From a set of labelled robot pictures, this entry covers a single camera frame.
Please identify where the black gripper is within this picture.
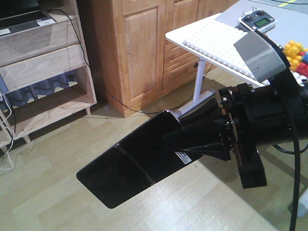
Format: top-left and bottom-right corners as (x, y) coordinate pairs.
(162, 83), (267, 188)

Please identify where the black smartphone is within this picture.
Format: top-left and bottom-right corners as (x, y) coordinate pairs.
(76, 110), (201, 208)

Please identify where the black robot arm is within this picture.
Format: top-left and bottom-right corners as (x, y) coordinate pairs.
(162, 70), (308, 189)

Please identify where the white bumpy foam mat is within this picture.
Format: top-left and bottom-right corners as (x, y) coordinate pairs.
(182, 20), (256, 80)

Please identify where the wooden wardrobe cabinet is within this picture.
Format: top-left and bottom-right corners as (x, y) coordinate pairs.
(77, 0), (234, 117)

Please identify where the colourful toy blocks pile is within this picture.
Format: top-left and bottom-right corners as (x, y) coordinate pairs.
(283, 40), (308, 82)

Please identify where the grey remote controller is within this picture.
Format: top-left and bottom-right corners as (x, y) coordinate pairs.
(238, 7), (277, 33)

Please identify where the white folding table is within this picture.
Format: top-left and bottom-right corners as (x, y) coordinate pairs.
(166, 0), (308, 117)

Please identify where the wooden shelf unit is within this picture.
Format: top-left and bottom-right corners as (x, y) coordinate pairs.
(0, 0), (97, 146)

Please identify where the silver laptop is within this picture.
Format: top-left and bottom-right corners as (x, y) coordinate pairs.
(0, 0), (57, 37)

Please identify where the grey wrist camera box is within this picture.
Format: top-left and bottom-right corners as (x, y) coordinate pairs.
(234, 30), (292, 83)

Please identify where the black braided cable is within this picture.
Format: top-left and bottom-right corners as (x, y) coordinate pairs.
(274, 96), (308, 231)

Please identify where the white laptop cable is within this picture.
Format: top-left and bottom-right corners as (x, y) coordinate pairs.
(0, 93), (14, 171)

